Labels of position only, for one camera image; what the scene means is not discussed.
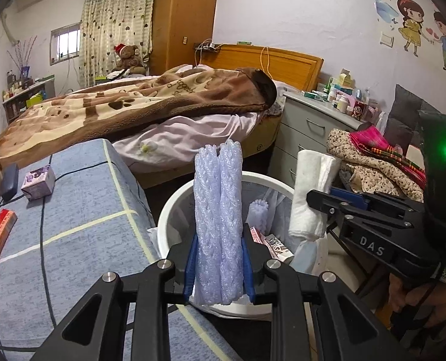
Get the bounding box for wooden wardrobe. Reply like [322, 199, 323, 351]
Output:
[149, 0, 220, 76]

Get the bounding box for purple small carton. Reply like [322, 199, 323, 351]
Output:
[21, 165, 56, 201]

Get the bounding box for brown printed blanket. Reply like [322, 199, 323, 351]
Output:
[0, 64, 278, 159]

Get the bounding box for white trash bin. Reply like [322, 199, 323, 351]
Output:
[157, 171, 331, 318]

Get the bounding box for power strip with plugs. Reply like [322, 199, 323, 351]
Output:
[195, 39, 223, 52]

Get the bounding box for small window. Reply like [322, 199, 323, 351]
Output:
[50, 24, 81, 64]

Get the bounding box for shelf with small items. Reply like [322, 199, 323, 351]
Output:
[3, 75, 56, 123]

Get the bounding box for floral brown cloth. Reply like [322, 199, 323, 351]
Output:
[327, 128, 424, 202]

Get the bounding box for black chair back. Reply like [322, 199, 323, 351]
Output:
[384, 85, 426, 147]

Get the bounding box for grey dresser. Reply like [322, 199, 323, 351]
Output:
[270, 90, 370, 196]

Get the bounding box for person's right hand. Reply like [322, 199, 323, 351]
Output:
[388, 271, 446, 329]

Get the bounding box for pink bed sheet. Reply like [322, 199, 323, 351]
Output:
[112, 79, 295, 170]

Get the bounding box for white cloth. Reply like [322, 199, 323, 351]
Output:
[288, 150, 342, 241]

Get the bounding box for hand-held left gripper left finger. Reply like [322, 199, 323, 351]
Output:
[31, 235, 199, 361]

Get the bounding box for heart patterned curtain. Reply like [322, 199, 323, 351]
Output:
[78, 0, 156, 87]

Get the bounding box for white charging cable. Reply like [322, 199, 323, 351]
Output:
[260, 46, 271, 78]

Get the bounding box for black cable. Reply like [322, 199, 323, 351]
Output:
[0, 154, 107, 351]

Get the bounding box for white foam fruit net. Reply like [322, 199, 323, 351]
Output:
[245, 199, 270, 232]

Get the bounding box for dark blue case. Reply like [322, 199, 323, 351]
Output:
[1, 163, 20, 202]

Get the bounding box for wooden bed frame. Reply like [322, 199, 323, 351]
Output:
[138, 43, 325, 189]

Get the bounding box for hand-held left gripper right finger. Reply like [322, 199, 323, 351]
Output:
[241, 226, 404, 361]

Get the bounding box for pink plaid cloth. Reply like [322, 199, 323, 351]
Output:
[349, 126, 426, 181]

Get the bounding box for brown teddy bear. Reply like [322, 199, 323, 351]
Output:
[112, 43, 146, 76]

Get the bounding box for group of medicine boxes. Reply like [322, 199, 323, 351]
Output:
[302, 68, 381, 121]

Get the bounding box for cartoon couple wall sticker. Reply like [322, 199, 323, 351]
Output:
[396, 0, 446, 76]

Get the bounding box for purple foam wrap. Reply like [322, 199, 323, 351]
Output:
[193, 139, 244, 305]

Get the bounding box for clear bin liner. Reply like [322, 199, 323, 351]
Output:
[241, 190, 321, 275]

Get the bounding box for purple flower branches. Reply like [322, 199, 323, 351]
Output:
[7, 35, 37, 69]

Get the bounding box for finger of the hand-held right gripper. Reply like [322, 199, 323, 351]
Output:
[306, 189, 363, 219]
[330, 186, 426, 218]

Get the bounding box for paper wrapper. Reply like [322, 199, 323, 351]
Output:
[264, 233, 295, 264]

